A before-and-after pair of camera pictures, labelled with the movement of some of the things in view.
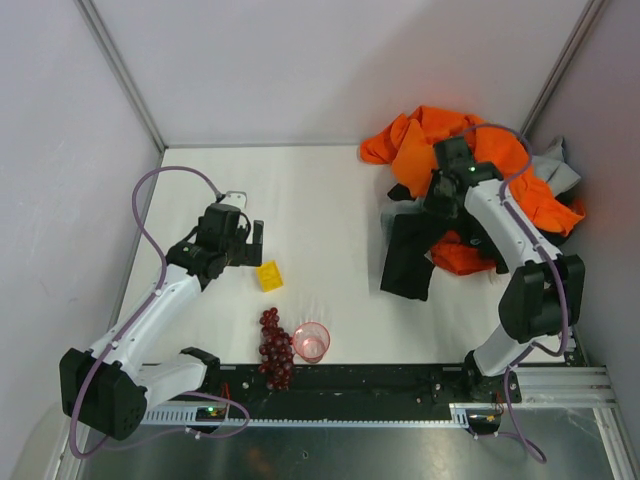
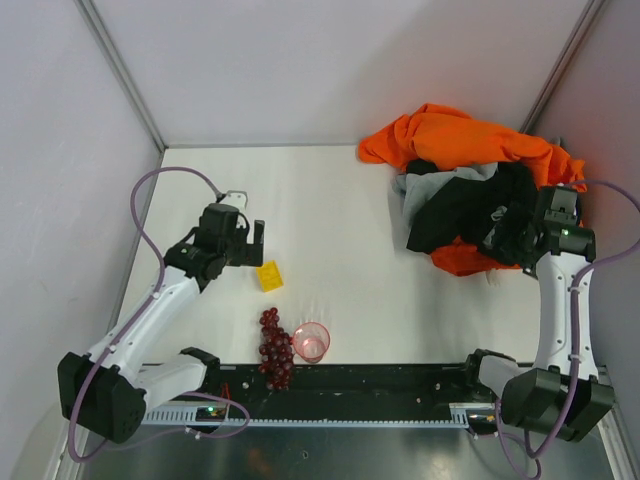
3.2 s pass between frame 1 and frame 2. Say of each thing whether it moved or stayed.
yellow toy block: stayed
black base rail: stayed
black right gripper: moved
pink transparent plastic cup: stayed
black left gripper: stayed
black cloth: moved
